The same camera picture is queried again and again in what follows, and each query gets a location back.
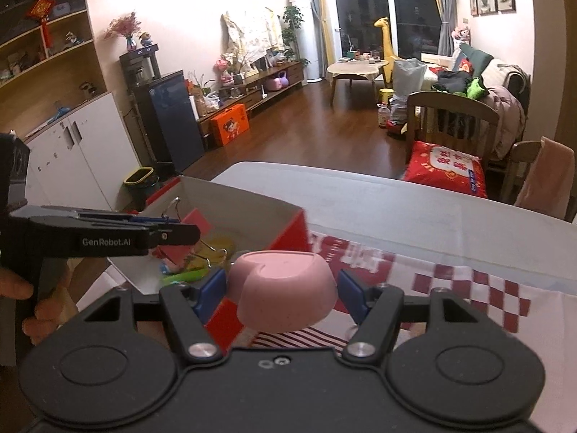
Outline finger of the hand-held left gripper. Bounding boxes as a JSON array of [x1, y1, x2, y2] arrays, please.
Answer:
[[27, 205, 202, 259]]

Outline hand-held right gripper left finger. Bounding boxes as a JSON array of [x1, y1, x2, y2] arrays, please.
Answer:
[[83, 267, 227, 367]]

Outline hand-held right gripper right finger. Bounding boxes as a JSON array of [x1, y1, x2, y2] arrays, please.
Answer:
[[338, 269, 490, 365]]

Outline green plastic tube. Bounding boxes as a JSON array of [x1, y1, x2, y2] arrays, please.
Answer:
[[161, 268, 212, 284]]

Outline pink heart-shaped bowl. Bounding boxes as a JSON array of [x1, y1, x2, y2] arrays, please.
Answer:
[[229, 250, 338, 333]]

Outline red cardboard box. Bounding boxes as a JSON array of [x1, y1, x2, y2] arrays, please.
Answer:
[[107, 175, 313, 353]]

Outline person's left hand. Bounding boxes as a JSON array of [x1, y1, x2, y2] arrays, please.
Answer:
[[0, 264, 80, 346]]

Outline yellow binder clip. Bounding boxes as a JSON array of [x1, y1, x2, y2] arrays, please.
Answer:
[[193, 235, 236, 272]]

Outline trash bin with yellow rim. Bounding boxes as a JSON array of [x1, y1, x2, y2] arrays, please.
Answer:
[[123, 166, 160, 209]]

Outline pink binder clip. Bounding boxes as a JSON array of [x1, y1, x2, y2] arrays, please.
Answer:
[[154, 197, 213, 268]]

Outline white storage cabinet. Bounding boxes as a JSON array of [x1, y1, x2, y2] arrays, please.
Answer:
[[24, 91, 141, 214]]

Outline red white striped sheet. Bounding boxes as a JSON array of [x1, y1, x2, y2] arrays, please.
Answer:
[[249, 328, 353, 349]]

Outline dark blue mini fridge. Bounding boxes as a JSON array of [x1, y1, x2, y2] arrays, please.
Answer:
[[132, 71, 207, 175]]

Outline red printed cushion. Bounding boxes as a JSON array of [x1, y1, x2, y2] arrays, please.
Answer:
[[402, 140, 489, 199]]

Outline orange gift box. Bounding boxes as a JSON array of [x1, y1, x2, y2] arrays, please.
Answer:
[[209, 103, 251, 148]]

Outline black water dispenser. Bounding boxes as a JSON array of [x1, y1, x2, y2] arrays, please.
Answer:
[[119, 44, 162, 96]]

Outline red knot ornament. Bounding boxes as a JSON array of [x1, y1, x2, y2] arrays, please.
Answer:
[[24, 0, 57, 49]]

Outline pink flowers in vase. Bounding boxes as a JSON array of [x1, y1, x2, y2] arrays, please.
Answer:
[[104, 11, 142, 52]]

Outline wooden dining chair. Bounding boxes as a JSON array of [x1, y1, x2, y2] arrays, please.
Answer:
[[405, 91, 499, 173], [499, 139, 577, 223]]

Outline wooden TV cabinet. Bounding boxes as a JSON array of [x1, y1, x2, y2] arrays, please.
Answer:
[[195, 60, 310, 137]]

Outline pink kettlebell toy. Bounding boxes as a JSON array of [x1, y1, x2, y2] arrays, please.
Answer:
[[265, 71, 290, 92]]

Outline grey plastic bag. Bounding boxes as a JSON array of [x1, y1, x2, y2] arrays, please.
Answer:
[[389, 57, 427, 123]]

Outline pink towel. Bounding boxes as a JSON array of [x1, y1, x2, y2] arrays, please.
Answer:
[[513, 136, 576, 223]]

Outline wooden coffee table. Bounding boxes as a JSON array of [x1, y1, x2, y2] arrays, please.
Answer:
[[326, 58, 391, 107]]

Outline cloth-covered television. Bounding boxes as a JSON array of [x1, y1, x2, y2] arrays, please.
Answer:
[[220, 6, 286, 71]]

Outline yellow giraffe toy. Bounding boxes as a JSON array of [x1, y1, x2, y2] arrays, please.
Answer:
[[374, 17, 403, 85]]

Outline sofa with piled clothes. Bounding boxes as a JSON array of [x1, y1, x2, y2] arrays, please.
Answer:
[[423, 44, 533, 159]]

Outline white standing air conditioner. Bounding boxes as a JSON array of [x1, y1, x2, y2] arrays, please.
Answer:
[[288, 0, 324, 86]]

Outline green potted plant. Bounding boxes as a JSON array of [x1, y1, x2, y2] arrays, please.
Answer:
[[281, 5, 313, 67]]

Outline grey window curtain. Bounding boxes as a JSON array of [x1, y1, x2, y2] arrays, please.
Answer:
[[299, 0, 335, 83], [428, 0, 457, 56]]

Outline wooden wall shelf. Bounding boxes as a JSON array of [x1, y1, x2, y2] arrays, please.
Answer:
[[0, 0, 110, 141]]

